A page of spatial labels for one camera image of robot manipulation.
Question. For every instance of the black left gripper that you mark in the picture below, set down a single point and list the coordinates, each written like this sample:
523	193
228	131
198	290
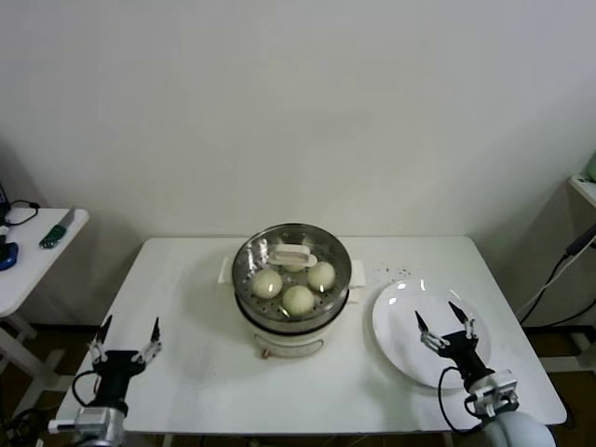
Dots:
116	377

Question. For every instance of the white side table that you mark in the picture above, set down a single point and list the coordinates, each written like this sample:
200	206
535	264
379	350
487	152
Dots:
28	270

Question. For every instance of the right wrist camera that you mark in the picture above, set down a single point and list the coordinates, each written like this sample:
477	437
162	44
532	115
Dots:
505	383

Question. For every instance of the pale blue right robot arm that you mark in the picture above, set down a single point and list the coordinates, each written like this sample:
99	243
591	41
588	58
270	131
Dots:
517	426

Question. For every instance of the cream electric cooker pot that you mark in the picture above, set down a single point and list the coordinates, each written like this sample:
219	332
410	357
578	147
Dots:
288	344

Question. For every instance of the white shelf board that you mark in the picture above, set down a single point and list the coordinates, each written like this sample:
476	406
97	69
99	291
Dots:
584	188

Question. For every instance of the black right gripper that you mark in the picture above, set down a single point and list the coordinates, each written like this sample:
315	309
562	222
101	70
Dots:
465	356

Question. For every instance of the perforated steel steamer basket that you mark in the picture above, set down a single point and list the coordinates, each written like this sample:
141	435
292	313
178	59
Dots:
358	274

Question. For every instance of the blue plastic gadget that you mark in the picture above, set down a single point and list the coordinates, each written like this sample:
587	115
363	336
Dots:
7	256

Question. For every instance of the scattered brown crumbs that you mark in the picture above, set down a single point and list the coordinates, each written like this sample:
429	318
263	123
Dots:
393	271

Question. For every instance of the white round plate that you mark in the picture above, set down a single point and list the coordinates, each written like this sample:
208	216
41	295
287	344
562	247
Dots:
400	326

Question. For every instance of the mint green container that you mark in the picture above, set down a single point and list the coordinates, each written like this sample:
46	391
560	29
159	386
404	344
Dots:
591	165

